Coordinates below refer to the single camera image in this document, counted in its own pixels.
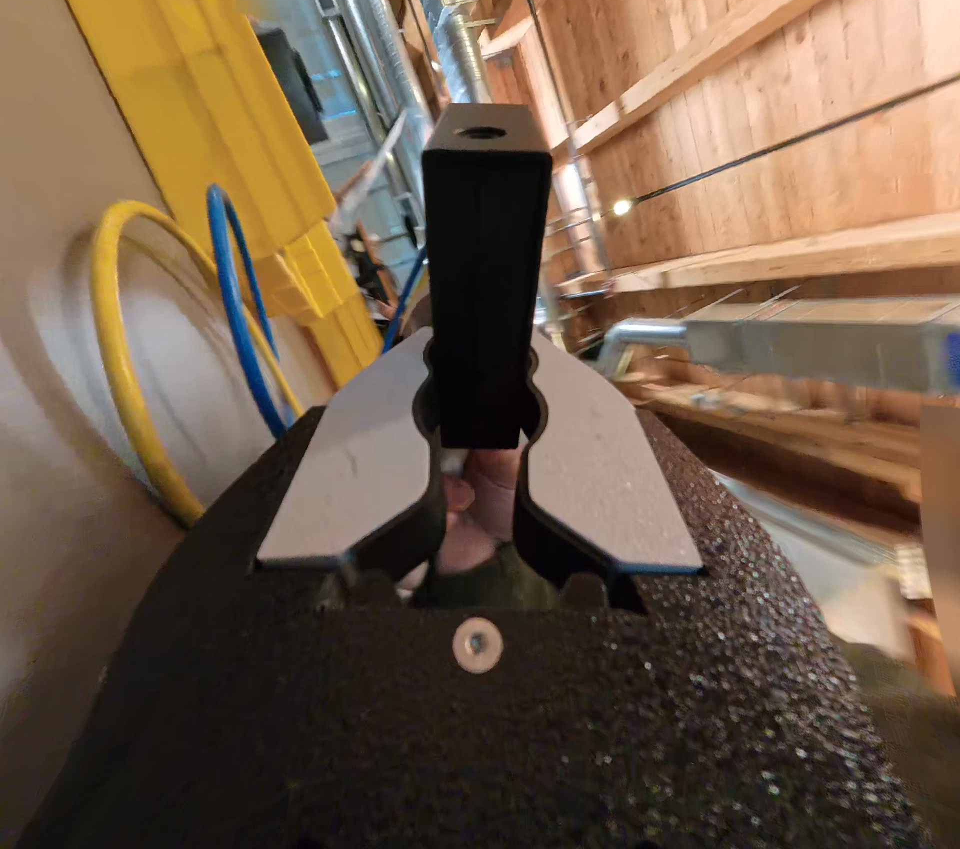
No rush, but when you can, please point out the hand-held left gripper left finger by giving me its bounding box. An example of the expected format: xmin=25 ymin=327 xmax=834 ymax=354
xmin=257 ymin=327 xmax=451 ymax=580

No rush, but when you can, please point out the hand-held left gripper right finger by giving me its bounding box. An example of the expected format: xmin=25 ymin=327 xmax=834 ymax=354
xmin=512 ymin=330 xmax=706 ymax=588

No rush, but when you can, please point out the blue ethernet cable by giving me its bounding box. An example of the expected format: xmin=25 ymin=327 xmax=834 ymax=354
xmin=206 ymin=183 xmax=429 ymax=438

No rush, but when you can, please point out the black network switch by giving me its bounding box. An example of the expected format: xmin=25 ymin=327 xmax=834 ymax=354
xmin=421 ymin=102 xmax=555 ymax=451

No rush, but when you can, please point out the yellow ethernet cable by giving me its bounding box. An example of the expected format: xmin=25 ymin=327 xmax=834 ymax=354
xmin=90 ymin=200 xmax=305 ymax=528

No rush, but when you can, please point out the person's right hand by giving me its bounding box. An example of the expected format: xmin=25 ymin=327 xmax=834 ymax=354
xmin=438 ymin=448 xmax=523 ymax=576

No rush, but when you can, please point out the black flat panel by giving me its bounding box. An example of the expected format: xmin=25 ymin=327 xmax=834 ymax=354
xmin=253 ymin=26 xmax=331 ymax=147

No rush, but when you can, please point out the yellow plastic bin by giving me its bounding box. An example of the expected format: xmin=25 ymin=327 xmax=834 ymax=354
xmin=26 ymin=0 xmax=384 ymax=389

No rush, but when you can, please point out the silver elbow duct with box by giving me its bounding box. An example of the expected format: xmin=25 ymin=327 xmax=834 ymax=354
xmin=596 ymin=297 xmax=960 ymax=396

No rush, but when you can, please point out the spotlight on black rail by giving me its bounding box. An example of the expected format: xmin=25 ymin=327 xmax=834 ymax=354
xmin=611 ymin=72 xmax=960 ymax=219

